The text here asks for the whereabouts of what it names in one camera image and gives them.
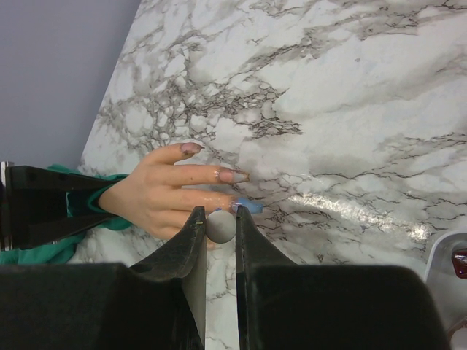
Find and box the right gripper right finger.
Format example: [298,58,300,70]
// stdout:
[236,208,449,349]

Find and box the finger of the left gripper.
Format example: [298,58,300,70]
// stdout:
[7,211,115,250]
[6,166,118,192]

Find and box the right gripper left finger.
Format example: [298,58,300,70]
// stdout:
[1,206,206,349]

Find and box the green jacket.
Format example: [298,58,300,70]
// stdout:
[1,162,130,265]

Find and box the mannequin hand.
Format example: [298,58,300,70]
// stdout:
[98,142,263,240]

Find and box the white organizer tray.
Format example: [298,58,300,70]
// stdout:
[424,230,466,294]

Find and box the red polish bottle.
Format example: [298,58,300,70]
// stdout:
[451,248,467,279]

